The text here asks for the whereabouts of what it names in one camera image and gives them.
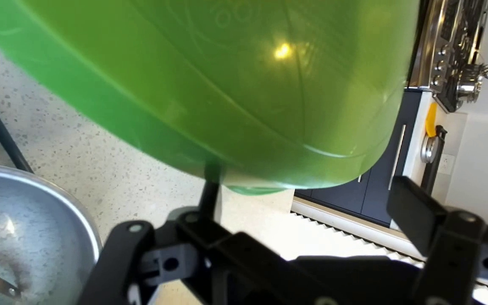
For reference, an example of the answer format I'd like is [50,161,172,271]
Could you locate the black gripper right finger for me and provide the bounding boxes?
[386,174,488,305]

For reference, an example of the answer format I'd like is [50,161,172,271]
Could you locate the green bin lid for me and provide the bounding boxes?
[0,0,423,197]

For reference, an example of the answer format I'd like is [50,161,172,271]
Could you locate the dark kitchen cabinet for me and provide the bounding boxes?
[292,86,426,229]

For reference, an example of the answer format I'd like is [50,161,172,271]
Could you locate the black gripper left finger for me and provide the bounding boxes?
[77,178,240,305]

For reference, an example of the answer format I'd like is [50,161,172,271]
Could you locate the chrome metal fixture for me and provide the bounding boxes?
[406,0,488,115]

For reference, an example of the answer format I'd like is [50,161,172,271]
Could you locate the wide steel mixing bowl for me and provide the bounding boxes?
[0,164,103,305]

